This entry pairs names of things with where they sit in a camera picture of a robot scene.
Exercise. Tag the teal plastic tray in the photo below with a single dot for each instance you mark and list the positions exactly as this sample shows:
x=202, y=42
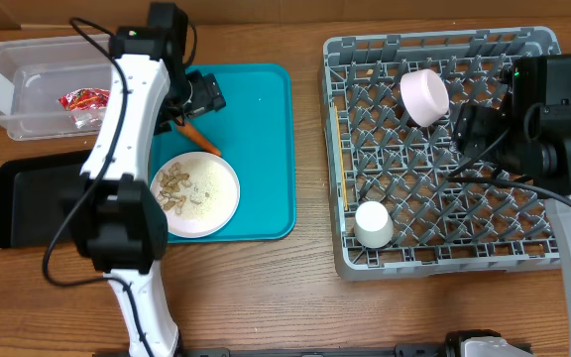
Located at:
x=254, y=131

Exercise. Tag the grey dishwasher rack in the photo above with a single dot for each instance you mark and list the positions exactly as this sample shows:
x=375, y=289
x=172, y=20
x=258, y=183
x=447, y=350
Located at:
x=440, y=227

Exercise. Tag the orange carrot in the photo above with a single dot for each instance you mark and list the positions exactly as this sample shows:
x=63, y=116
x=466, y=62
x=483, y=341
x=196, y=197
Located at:
x=194, y=135

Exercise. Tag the pink bowl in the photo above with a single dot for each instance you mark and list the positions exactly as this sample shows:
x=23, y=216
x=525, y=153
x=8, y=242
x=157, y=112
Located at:
x=424, y=96

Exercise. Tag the wooden chopstick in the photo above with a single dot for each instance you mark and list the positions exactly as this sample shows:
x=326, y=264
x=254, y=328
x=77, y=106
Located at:
x=341, y=161

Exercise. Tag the black tray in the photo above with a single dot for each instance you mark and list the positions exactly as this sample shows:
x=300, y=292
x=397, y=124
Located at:
x=30, y=210

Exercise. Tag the cream ceramic cup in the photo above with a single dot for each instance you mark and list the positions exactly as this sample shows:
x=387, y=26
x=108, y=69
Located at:
x=373, y=225

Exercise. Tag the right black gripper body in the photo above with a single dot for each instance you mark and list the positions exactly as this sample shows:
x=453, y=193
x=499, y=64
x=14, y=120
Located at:
x=477, y=133

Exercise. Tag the peanut pile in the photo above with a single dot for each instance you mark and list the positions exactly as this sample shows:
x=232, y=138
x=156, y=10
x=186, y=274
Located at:
x=177, y=190

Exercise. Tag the red foil snack wrapper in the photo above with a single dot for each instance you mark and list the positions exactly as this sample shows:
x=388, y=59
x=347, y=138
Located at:
x=85, y=99

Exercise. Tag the pink plate with rice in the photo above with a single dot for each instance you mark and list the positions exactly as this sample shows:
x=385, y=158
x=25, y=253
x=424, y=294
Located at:
x=220, y=180

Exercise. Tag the clear plastic bin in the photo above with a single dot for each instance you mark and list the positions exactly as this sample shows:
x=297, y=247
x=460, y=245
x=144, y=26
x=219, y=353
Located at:
x=35, y=73

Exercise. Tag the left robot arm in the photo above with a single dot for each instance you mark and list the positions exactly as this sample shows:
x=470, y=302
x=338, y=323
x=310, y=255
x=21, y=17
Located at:
x=113, y=218

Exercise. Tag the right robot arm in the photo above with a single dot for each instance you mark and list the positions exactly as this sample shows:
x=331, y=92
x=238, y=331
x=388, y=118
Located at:
x=529, y=135

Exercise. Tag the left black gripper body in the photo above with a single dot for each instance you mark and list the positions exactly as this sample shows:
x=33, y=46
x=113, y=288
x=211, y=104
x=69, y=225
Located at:
x=195, y=97

